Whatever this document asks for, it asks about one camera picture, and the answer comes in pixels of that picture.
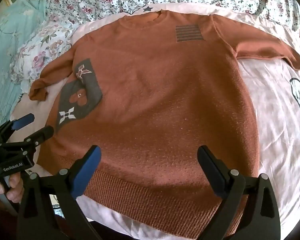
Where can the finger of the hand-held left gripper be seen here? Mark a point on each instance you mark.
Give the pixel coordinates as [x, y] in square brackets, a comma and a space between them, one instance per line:
[40, 135]
[23, 121]

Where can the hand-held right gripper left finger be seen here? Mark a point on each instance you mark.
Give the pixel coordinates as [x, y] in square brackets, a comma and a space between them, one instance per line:
[88, 173]

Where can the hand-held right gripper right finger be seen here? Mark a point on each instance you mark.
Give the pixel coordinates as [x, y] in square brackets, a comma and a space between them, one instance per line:
[215, 173]

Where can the orange knit sweater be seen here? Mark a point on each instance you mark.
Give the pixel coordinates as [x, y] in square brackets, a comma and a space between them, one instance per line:
[152, 92]

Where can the person's left hand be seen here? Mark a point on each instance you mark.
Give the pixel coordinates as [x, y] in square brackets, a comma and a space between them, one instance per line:
[11, 186]

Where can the light blue floral sheet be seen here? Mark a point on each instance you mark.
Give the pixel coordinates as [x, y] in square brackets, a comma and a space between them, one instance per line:
[10, 42]

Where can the pink printed blanket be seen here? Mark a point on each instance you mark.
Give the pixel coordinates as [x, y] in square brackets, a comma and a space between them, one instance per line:
[270, 105]

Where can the framed wall picture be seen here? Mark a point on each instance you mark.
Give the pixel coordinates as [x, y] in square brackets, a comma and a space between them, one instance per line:
[8, 3]

